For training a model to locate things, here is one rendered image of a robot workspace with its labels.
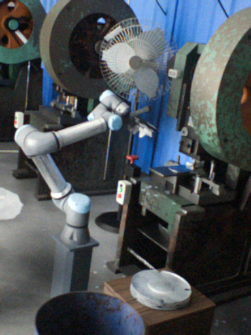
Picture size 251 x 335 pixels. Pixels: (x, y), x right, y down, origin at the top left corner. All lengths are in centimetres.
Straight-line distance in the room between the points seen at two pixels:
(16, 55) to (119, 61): 220
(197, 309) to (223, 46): 121
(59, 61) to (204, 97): 172
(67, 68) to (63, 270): 176
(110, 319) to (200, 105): 105
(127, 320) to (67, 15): 239
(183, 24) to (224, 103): 260
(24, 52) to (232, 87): 357
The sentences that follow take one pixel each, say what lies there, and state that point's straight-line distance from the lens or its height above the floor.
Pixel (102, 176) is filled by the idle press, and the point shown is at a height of 15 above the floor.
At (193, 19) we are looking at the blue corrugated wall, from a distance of 468.
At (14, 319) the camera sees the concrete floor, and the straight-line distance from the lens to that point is 276.
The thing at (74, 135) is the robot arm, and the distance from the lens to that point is 234.
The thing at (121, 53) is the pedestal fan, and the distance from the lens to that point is 355.
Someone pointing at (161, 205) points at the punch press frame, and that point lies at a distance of 286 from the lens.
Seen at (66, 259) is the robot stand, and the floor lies 37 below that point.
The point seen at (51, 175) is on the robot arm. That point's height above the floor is 78.
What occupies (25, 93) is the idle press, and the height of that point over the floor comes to 56.
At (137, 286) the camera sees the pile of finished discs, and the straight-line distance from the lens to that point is 238.
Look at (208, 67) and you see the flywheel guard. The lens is 231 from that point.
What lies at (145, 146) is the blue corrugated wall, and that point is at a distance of 517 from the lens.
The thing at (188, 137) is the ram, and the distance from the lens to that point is 286.
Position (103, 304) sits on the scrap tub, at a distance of 214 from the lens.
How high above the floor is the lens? 160
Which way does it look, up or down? 17 degrees down
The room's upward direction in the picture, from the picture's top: 8 degrees clockwise
